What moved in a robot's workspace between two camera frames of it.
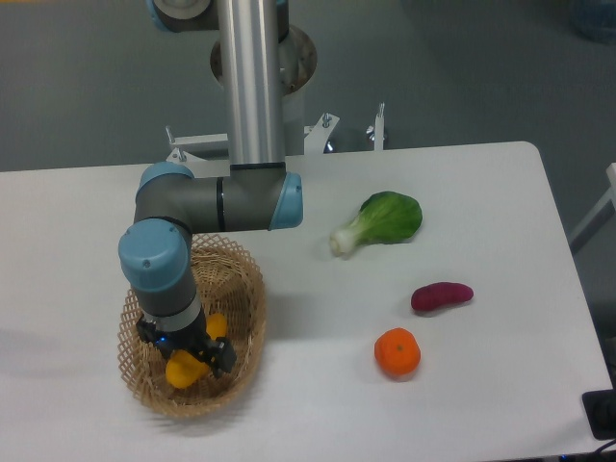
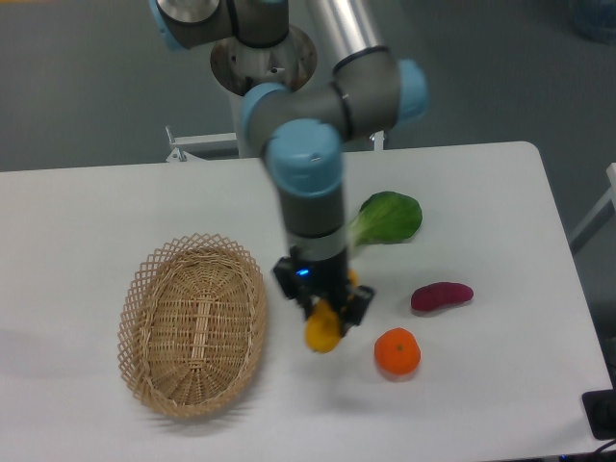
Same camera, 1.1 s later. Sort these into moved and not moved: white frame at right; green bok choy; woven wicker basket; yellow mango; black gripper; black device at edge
Moved: black gripper; yellow mango
Not moved: white frame at right; woven wicker basket; green bok choy; black device at edge
